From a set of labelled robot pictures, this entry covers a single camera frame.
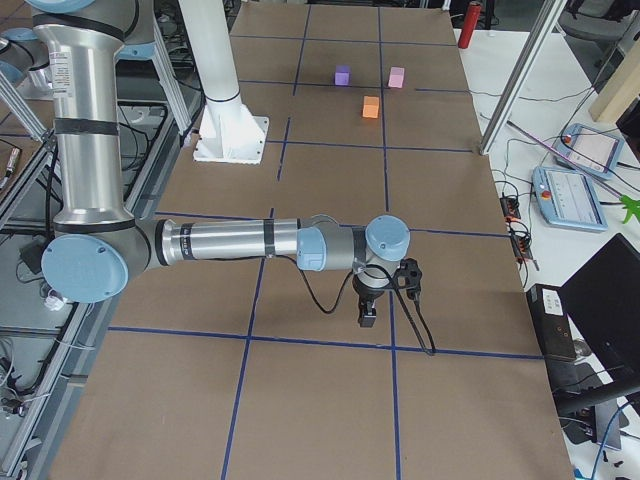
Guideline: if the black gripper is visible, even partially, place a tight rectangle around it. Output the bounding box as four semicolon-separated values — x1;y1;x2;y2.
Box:
353;263;395;328

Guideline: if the orange foam block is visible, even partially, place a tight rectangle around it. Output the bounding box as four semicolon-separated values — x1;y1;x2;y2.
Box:
362;96;381;119

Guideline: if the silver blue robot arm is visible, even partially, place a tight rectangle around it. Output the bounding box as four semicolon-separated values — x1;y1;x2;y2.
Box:
31;1;421;327

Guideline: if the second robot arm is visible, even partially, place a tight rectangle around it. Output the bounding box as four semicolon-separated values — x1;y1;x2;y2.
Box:
1;27;49;85

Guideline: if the brown paper table cover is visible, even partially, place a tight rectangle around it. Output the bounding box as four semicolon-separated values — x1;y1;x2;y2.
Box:
50;2;573;479

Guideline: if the orange black power strip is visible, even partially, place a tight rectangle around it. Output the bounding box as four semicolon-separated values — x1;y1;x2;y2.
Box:
499;194;533;264

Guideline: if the black box with label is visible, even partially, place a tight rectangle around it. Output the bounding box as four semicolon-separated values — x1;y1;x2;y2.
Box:
526;284;577;362

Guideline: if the near blue teach pendant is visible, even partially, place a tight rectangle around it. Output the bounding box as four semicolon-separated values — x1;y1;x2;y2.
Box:
532;166;608;233

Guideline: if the blue teach pendant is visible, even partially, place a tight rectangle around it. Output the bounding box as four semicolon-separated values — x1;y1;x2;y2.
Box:
532;166;608;233
553;123;623;180

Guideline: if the black laptop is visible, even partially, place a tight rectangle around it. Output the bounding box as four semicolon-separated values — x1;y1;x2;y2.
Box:
560;233;639;376

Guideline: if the pink foam block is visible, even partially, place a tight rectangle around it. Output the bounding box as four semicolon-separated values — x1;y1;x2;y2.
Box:
388;66;405;89

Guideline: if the purple foam block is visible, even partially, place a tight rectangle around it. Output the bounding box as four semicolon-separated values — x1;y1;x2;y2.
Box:
334;65;351;86

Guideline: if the far blue teach pendant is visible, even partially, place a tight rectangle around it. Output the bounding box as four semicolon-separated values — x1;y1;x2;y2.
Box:
553;123;623;180

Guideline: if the green plastic toy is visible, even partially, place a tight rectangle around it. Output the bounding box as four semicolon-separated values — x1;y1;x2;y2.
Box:
619;195;640;224

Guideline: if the red bottle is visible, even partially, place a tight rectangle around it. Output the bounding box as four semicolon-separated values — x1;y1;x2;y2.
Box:
457;1;482;49

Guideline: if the wooden board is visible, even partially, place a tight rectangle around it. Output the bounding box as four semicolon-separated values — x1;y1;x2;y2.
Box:
589;41;640;124

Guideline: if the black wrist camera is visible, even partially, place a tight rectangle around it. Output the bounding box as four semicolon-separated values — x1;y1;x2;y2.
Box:
394;258;422;303

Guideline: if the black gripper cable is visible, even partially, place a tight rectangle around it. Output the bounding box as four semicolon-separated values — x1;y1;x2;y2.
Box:
272;254;437;356

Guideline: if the white camera pole with base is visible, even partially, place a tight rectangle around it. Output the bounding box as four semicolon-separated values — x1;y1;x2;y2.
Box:
179;0;269;165

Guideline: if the blue cable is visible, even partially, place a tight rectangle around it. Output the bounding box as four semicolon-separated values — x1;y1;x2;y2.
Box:
589;402;632;480

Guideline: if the aluminium frame post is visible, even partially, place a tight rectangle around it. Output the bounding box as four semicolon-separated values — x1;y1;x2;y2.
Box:
479;0;566;155

